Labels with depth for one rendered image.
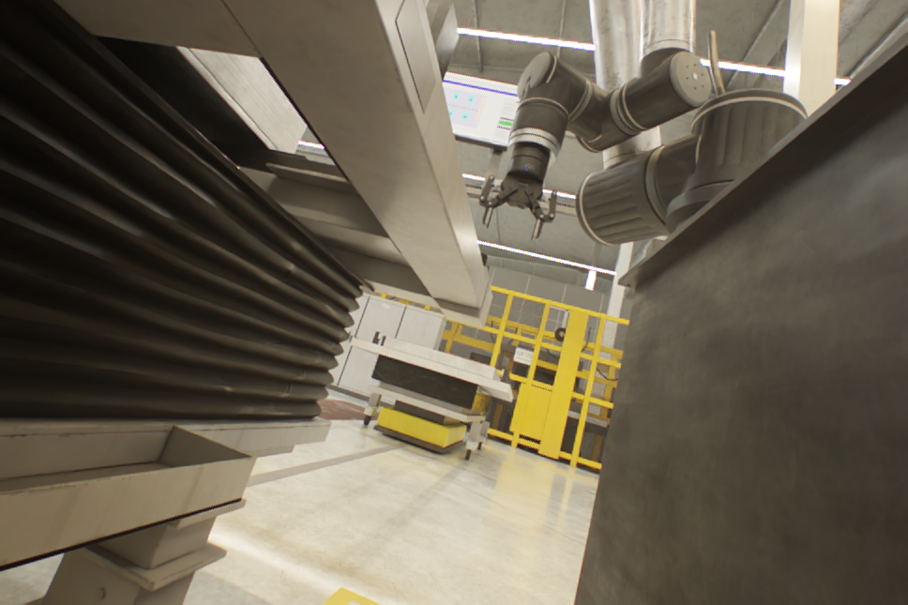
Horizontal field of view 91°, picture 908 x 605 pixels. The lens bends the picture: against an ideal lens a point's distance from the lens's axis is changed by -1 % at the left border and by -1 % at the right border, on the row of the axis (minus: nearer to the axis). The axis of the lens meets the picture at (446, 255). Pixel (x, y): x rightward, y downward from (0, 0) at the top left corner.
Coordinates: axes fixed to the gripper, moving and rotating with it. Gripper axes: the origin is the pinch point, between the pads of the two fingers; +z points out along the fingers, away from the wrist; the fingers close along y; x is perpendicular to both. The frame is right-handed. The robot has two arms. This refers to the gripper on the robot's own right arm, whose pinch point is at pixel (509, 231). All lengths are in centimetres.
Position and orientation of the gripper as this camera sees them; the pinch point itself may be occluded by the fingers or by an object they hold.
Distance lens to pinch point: 88.0
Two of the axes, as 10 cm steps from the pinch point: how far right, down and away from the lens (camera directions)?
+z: -2.9, 9.2, -2.8
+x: 0.5, 3.1, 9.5
